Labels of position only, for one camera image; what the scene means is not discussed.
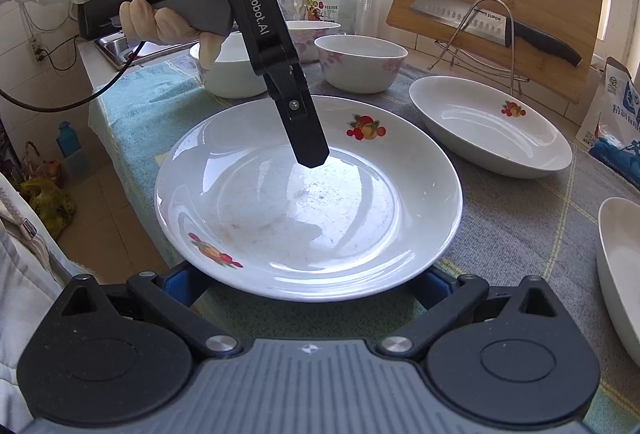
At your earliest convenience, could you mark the white and blue salt bag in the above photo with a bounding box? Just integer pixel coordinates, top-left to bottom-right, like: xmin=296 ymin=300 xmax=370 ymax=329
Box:
xmin=575 ymin=56 xmax=640 ymax=187

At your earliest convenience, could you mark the person's left hand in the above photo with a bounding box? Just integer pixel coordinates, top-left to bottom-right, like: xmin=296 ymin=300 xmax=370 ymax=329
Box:
xmin=87 ymin=0 xmax=226 ymax=67

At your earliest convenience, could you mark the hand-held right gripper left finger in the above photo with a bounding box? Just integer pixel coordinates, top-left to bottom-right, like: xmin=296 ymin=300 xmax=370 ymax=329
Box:
xmin=60 ymin=261 xmax=240 ymax=361

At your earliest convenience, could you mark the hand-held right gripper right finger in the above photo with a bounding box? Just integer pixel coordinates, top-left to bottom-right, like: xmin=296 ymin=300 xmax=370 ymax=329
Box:
xmin=376 ymin=266 xmax=558 ymax=359

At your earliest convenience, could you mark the wall power outlet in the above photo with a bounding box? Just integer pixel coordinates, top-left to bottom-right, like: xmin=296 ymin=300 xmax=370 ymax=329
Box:
xmin=29 ymin=34 xmax=48 ymax=64

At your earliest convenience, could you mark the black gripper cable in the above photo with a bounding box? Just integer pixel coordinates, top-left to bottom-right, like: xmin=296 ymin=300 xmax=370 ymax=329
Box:
xmin=0 ymin=41 xmax=148 ymax=111

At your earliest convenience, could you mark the steel sink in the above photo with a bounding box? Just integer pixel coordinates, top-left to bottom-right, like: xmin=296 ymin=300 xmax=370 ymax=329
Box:
xmin=92 ymin=31 xmax=201 ymax=70

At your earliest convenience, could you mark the large white fruit-print plate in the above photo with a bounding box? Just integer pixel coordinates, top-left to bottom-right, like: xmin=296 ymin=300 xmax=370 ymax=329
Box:
xmin=154 ymin=95 xmax=463 ymax=302

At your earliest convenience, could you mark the white floral bowl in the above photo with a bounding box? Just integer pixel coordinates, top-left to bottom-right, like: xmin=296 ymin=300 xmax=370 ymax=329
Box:
xmin=314 ymin=35 xmax=409 ymax=95
xmin=284 ymin=20 xmax=342 ymax=63
xmin=189 ymin=31 xmax=271 ymax=100

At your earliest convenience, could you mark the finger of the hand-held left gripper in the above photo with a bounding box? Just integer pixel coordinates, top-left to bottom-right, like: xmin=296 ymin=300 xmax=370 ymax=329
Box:
xmin=260 ymin=59 xmax=331 ymax=170

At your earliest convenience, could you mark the grey checked cloth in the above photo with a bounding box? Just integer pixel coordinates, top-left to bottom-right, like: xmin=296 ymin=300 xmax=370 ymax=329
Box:
xmin=295 ymin=61 xmax=640 ymax=365

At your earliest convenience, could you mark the person's white jacket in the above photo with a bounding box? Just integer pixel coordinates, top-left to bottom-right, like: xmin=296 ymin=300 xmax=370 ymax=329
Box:
xmin=0 ymin=174 xmax=101 ymax=434

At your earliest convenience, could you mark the metal wire rack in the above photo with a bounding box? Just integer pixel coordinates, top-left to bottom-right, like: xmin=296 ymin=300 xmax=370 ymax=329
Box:
xmin=434 ymin=0 xmax=531 ymax=101

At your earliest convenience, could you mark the plain white plate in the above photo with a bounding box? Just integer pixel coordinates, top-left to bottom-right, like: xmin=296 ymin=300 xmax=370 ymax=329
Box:
xmin=596 ymin=196 xmax=640 ymax=367

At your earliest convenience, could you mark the blue plastic bottle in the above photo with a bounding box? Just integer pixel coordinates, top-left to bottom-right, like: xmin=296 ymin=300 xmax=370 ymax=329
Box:
xmin=56 ymin=121 xmax=91 ymax=180

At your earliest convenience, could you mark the yellow plastic bag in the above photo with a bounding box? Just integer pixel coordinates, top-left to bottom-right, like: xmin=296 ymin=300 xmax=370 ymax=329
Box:
xmin=20 ymin=178 xmax=76 ymax=240

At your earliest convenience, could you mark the black-handled kitchen knife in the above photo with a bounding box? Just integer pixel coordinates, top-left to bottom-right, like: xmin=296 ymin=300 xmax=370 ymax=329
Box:
xmin=410 ymin=0 xmax=584 ymax=68

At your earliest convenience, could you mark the clear drinking glass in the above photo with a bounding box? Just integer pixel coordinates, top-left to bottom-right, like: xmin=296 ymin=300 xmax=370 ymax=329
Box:
xmin=275 ymin=0 xmax=312 ymax=22

